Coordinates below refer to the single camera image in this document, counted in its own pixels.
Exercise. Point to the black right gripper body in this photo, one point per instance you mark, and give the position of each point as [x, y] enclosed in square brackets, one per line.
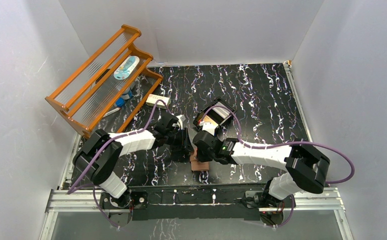
[205, 156]

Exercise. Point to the grey white card stack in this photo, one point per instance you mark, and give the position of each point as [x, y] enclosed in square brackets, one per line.
[221, 110]

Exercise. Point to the blue cap bottle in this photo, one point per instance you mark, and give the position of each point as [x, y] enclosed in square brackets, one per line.
[124, 98]

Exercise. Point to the white pen under shelf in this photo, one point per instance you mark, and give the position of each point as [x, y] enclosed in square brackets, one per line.
[111, 112]

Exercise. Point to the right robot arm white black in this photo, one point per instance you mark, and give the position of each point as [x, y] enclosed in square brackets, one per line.
[305, 166]

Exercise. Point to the black card tray box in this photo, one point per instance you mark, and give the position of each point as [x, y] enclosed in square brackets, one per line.
[208, 115]

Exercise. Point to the white red small box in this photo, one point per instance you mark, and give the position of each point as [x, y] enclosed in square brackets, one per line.
[160, 101]

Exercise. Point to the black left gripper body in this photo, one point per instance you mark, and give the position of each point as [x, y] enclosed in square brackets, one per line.
[183, 145]

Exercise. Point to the orange wooden shelf rack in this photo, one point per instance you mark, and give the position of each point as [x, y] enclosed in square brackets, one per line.
[85, 97]

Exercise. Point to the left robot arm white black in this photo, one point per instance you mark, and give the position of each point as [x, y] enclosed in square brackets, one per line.
[99, 154]

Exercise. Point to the white blue tube package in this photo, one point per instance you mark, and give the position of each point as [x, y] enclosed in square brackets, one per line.
[126, 68]

